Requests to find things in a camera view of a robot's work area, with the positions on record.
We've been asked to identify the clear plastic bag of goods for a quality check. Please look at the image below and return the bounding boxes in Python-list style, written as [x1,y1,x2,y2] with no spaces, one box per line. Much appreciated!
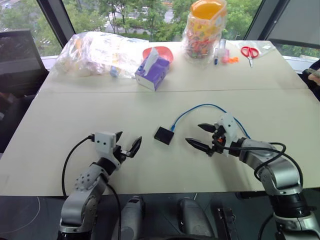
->
[54,31,151,80]

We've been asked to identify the bystander bare hand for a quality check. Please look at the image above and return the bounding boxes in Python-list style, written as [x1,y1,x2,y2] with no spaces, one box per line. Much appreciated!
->
[307,67,320,87]

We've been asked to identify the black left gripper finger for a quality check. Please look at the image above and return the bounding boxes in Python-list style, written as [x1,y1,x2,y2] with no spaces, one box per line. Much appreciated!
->
[114,131,124,148]
[126,136,143,158]

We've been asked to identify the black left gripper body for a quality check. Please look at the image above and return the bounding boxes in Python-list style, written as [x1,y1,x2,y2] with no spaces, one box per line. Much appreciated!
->
[113,144,134,165]

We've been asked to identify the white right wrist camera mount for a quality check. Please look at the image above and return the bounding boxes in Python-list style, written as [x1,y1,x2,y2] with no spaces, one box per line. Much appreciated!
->
[215,112,238,158]

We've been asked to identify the thin white floor wire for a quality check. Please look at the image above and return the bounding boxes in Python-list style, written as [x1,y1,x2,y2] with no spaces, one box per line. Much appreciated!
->
[0,196,41,236]

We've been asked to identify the dark grey rounded shape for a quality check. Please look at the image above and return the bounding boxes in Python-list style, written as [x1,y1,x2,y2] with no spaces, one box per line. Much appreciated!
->
[176,197,213,238]
[119,195,146,240]

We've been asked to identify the small black square box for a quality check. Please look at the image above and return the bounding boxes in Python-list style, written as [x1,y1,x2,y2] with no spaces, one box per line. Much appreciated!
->
[153,126,175,146]

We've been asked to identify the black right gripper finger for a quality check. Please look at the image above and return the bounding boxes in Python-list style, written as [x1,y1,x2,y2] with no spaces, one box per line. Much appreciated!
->
[185,137,215,158]
[197,123,217,133]

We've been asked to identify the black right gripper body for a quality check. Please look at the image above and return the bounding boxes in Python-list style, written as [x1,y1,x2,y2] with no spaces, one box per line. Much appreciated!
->
[211,121,228,155]

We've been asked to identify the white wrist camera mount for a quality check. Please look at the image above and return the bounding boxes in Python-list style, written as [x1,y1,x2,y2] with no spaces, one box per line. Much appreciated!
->
[215,112,238,158]
[93,131,122,168]

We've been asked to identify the colourful candy jar orange lid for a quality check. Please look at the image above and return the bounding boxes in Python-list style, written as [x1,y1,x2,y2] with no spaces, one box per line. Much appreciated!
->
[181,0,228,66]

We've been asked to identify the purple tissue box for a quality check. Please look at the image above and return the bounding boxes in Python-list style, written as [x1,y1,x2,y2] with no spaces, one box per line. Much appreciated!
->
[134,47,171,92]

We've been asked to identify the black flat bar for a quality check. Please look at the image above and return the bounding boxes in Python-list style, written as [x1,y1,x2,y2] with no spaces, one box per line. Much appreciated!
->
[216,206,237,240]

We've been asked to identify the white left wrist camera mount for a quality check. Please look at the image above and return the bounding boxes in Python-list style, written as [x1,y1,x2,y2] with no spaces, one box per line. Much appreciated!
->
[93,131,122,168]

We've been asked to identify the black monitor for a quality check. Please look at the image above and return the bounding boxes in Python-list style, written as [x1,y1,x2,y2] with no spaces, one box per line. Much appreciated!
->
[0,28,50,83]

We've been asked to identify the dark window frame post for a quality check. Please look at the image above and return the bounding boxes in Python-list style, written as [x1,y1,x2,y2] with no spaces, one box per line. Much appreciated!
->
[37,0,76,48]
[243,0,291,42]

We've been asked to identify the blue cable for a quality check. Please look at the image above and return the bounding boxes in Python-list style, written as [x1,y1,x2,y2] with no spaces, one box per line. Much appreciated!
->
[170,103,252,140]

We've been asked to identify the red handled scissors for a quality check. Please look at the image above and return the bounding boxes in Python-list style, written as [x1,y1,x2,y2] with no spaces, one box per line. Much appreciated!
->
[240,45,260,68]

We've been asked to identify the pink plastic bowl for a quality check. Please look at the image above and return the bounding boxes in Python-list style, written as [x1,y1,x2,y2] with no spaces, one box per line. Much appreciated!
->
[142,46,175,63]

